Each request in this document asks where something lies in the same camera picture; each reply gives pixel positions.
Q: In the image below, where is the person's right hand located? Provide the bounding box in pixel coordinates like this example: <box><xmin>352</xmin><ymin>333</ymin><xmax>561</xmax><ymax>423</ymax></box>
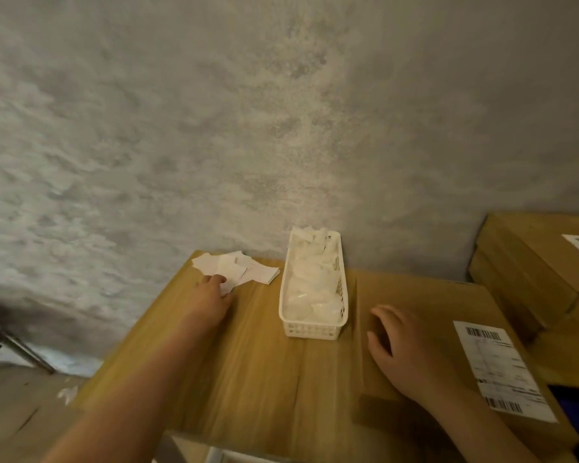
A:
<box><xmin>367</xmin><ymin>304</ymin><xmax>456</xmax><ymax>405</ymax></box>

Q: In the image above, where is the person's left hand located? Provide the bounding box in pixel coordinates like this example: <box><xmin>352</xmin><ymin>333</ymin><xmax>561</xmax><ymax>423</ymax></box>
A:
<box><xmin>184</xmin><ymin>274</ymin><xmax>234</xmax><ymax>331</ymax></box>

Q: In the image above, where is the person's left forearm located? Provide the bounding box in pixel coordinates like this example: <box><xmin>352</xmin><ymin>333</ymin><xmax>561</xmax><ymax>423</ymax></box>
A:
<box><xmin>41</xmin><ymin>317</ymin><xmax>215</xmax><ymax>463</ymax></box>

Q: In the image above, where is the person's right forearm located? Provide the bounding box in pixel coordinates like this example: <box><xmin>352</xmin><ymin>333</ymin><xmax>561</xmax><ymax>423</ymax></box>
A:
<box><xmin>415</xmin><ymin>380</ymin><xmax>543</xmax><ymax>463</ymax></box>

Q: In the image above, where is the pile of white paper slips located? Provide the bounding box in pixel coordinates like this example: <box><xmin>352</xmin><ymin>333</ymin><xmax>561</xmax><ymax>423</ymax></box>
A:
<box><xmin>191</xmin><ymin>251</ymin><xmax>281</xmax><ymax>295</ymax></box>

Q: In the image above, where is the white plastic basket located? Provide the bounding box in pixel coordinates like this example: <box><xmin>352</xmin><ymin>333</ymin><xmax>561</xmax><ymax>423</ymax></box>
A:
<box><xmin>278</xmin><ymin>230</ymin><xmax>349</xmax><ymax>341</ymax></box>

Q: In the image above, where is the pile of clear plastic packets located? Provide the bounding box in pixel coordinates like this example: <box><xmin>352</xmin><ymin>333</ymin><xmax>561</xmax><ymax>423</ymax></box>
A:
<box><xmin>284</xmin><ymin>226</ymin><xmax>344</xmax><ymax>324</ymax></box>

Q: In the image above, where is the white shipping label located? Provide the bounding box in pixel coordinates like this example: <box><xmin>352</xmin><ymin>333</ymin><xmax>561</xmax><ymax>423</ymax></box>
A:
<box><xmin>453</xmin><ymin>321</ymin><xmax>558</xmax><ymax>424</ymax></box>

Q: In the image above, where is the large brown cardboard box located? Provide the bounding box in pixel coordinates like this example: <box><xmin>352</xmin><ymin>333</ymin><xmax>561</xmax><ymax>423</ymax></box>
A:
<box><xmin>468</xmin><ymin>212</ymin><xmax>579</xmax><ymax>396</ymax></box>

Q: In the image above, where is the dark metal stand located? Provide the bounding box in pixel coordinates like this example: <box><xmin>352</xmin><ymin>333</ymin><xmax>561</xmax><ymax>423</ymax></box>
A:
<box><xmin>0</xmin><ymin>319</ymin><xmax>57</xmax><ymax>375</ymax></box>

